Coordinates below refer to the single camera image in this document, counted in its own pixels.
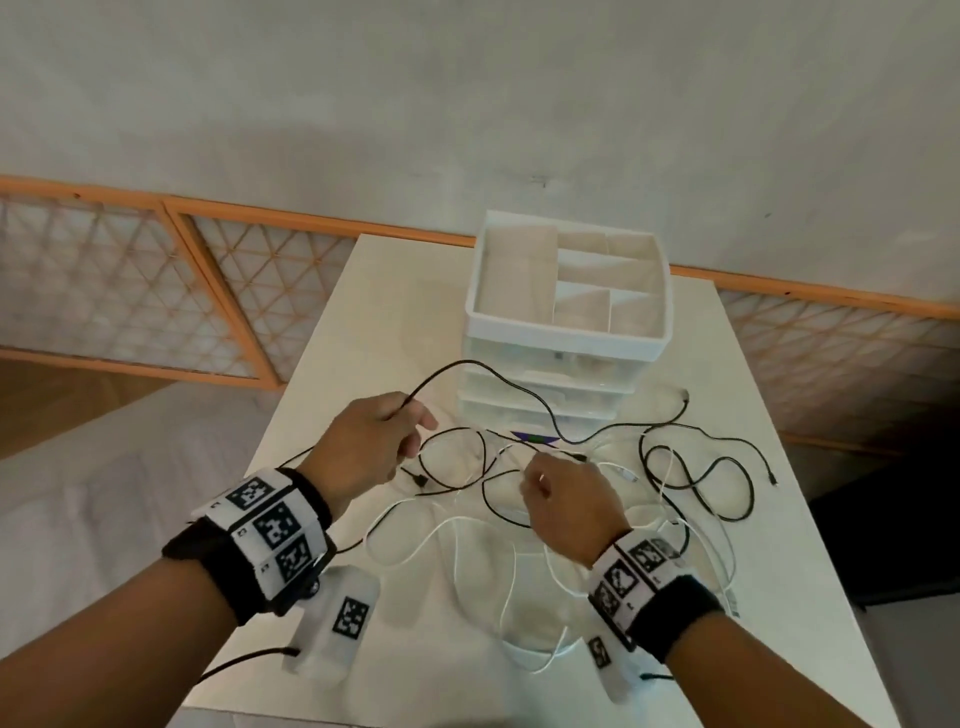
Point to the white plastic drawer organizer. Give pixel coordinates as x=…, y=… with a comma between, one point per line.
x=570, y=341

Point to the small purple object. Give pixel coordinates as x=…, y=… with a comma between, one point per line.
x=536, y=437

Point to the person's left thumb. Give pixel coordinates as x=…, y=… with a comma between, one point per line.
x=401, y=450

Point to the person's right hand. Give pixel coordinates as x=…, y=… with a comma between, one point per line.
x=574, y=510

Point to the person's left hand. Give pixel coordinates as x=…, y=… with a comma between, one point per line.
x=360, y=442

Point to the dark furniture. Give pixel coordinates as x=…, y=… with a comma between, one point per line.
x=900, y=540

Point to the person's right thumb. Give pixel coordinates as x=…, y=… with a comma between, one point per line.
x=534, y=491

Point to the white wrist camera with marker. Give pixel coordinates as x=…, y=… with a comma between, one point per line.
x=611, y=667
x=349, y=619

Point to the person's left forearm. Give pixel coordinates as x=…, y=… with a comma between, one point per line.
x=112, y=652

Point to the black wristband with marker tags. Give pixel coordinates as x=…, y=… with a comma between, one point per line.
x=262, y=540
x=645, y=592

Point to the person's right forearm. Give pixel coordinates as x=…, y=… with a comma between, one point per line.
x=757, y=675

